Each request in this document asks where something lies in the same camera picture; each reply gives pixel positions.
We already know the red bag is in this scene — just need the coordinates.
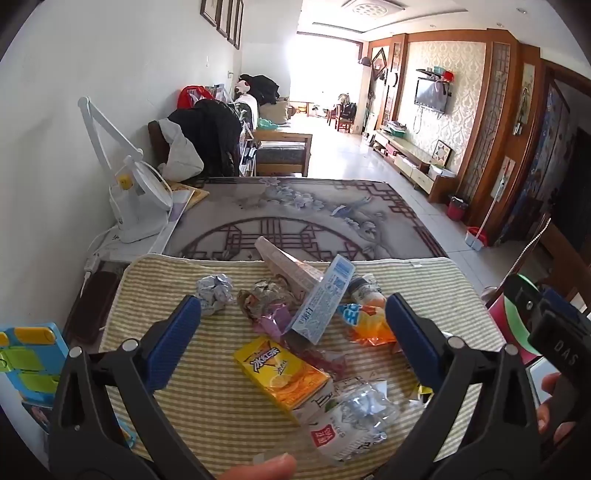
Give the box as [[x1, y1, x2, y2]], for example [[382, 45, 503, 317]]
[[178, 85, 215, 109]]

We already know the pink snack box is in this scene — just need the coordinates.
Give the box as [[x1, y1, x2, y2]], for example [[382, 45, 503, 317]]
[[255, 236, 326, 301]]

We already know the person's right hand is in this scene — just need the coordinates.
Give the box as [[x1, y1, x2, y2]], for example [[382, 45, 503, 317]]
[[537, 373, 566, 435]]

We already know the tan flat book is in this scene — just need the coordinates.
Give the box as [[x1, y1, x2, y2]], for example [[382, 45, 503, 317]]
[[166, 181, 209, 217]]

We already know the purple plastic wrapper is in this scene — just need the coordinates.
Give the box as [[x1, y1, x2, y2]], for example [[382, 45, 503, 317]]
[[252, 305, 347, 374]]

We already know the wooden chair beaded cover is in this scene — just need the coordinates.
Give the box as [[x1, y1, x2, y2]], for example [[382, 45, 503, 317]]
[[503, 212, 591, 315]]

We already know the person's left hand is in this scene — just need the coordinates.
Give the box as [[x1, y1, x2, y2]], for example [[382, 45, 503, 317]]
[[217, 455, 297, 480]]

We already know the green striped mat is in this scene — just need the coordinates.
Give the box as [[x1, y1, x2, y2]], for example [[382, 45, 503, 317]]
[[99, 256, 509, 480]]

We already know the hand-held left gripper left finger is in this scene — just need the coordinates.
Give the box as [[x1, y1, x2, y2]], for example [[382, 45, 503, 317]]
[[48, 295, 213, 480]]

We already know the crumpled foil ball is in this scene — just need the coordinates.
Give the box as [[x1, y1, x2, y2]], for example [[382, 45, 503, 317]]
[[195, 274, 235, 317]]

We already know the leaning framed picture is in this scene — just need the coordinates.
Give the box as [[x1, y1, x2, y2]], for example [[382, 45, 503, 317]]
[[434, 140, 458, 168]]

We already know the small red waste basket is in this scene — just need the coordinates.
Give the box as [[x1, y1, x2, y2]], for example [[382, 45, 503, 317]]
[[447, 196, 469, 222]]

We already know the red bin green rim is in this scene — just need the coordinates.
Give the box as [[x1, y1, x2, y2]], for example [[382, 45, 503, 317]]
[[487, 272, 543, 358]]

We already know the crumpled brown paper wrapper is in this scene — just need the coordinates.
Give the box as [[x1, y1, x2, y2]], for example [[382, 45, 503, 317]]
[[237, 277, 301, 324]]

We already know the wooden dining chair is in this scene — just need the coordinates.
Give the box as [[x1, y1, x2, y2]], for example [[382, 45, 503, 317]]
[[328, 95, 358, 134]]

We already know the white desk lamp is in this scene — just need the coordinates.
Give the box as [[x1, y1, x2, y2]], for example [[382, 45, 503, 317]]
[[78, 96, 174, 243]]

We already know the grey patterned tablecloth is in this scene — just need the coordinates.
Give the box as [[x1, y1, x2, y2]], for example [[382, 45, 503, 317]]
[[164, 176, 451, 261]]

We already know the yellow drink carton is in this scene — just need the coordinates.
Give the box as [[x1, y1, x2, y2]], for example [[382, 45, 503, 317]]
[[233, 335, 332, 425]]

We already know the wooden sofa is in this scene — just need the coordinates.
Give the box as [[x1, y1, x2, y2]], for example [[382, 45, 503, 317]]
[[235, 92, 315, 178]]

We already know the black jacket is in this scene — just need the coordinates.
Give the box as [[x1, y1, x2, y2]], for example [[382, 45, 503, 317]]
[[168, 99, 243, 178]]

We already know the magazine rack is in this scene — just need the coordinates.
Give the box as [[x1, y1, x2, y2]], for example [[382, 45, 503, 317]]
[[238, 138, 264, 178]]

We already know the ceiling lamp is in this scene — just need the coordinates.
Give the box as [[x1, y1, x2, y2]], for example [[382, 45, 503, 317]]
[[344, 0, 402, 19]]

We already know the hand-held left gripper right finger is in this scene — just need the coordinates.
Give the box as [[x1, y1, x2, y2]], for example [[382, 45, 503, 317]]
[[385, 293, 541, 480]]

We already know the wall television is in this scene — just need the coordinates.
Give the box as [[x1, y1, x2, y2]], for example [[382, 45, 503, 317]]
[[414, 78, 450, 114]]

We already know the crushed clear plastic bottle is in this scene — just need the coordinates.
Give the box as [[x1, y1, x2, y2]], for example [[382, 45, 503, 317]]
[[305, 378, 400, 464]]

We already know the dark wooden chair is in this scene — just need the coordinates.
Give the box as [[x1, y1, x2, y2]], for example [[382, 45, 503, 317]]
[[148, 120, 171, 162]]

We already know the blue yellow plastic toy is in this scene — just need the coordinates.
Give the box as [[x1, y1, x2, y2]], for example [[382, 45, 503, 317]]
[[0, 322, 70, 435]]

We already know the wooden television cabinet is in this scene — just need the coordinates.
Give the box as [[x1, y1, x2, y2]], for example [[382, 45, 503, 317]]
[[372, 127, 458, 204]]

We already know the wall shelf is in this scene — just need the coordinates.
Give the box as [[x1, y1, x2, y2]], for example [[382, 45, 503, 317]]
[[416, 67, 455, 84]]

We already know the wall calendar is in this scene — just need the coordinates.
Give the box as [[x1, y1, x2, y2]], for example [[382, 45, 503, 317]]
[[517, 62, 536, 134]]

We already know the colourful wall poster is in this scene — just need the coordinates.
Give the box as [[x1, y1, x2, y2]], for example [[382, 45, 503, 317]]
[[501, 85, 568, 241]]

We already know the blue toothpaste box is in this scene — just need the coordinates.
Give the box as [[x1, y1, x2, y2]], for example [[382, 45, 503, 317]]
[[280, 254, 356, 344]]

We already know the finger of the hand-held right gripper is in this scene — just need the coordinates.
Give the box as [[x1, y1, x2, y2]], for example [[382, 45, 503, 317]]
[[542, 289, 581, 320], [504, 274, 544, 325]]

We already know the black clothing pile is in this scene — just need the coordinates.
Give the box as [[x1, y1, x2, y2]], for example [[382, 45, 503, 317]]
[[240, 74, 281, 106]]

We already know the yellow foil wrapper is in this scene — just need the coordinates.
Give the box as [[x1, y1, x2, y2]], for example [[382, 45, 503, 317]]
[[406, 381, 437, 404]]

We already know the orange snack wrapper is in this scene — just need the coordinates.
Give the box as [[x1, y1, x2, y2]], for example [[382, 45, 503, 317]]
[[335, 302, 398, 344]]

